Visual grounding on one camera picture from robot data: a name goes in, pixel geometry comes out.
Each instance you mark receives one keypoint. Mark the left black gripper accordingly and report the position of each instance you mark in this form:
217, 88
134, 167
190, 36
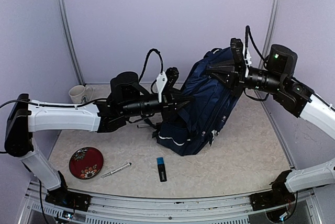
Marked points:
169, 101

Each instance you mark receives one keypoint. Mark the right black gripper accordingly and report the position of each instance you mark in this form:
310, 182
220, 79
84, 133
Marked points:
236, 76

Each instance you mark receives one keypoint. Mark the navy blue student backpack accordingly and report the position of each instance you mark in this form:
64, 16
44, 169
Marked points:
198, 123

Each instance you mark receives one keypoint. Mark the black and blue stamp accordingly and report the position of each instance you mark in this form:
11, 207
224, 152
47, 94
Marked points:
161, 169

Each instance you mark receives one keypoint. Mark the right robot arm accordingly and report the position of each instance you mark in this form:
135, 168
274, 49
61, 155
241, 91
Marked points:
277, 79

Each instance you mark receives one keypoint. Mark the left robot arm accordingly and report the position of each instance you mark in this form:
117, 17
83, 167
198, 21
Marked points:
103, 115

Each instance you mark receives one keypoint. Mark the white marker with red cap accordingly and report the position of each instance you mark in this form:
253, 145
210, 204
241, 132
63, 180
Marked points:
142, 125

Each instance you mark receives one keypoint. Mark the clear plastic syringe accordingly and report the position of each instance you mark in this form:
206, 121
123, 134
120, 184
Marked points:
110, 173

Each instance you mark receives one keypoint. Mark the white patterned ceramic cup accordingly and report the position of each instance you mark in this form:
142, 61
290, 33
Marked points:
81, 94

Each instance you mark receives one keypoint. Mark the red floral plate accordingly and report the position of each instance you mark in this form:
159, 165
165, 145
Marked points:
86, 163

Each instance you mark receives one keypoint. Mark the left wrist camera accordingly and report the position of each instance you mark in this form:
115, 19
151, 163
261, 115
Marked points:
165, 81

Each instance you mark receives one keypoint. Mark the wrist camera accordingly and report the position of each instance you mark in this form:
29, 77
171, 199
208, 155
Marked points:
165, 81
241, 56

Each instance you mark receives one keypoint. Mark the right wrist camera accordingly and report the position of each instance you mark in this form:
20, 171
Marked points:
241, 56

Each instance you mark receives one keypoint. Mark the right aluminium frame post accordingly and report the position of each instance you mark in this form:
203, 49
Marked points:
269, 11

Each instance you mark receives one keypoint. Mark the aluminium frame post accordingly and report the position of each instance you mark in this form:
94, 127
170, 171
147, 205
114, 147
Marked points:
269, 11
69, 42

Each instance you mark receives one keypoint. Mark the front aluminium rail base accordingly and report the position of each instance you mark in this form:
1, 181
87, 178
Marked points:
103, 208

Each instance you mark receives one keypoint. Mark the left aluminium frame post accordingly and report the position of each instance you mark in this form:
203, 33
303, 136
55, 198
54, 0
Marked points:
69, 42

